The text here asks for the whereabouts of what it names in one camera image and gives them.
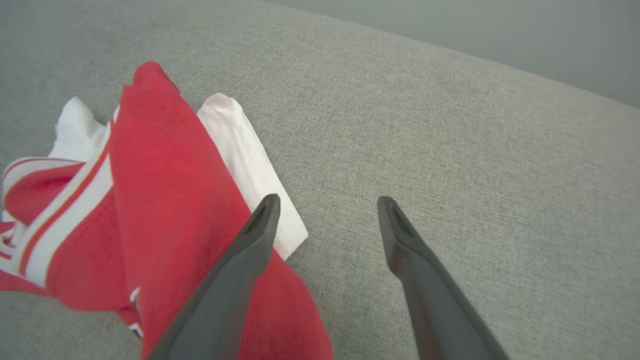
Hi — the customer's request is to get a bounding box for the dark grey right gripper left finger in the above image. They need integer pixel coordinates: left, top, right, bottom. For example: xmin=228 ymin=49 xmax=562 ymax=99
xmin=147 ymin=193 xmax=282 ymax=360

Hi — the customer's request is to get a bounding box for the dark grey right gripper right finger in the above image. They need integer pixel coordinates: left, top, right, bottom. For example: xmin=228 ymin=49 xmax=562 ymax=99
xmin=377 ymin=195 xmax=510 ymax=360

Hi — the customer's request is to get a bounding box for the red white basketball jersey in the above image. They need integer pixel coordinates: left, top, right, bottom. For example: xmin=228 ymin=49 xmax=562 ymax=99
xmin=0 ymin=61 xmax=334 ymax=360

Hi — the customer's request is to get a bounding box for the grey fabric sofa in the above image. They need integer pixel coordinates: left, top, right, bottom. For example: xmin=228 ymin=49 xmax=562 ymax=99
xmin=0 ymin=0 xmax=640 ymax=360

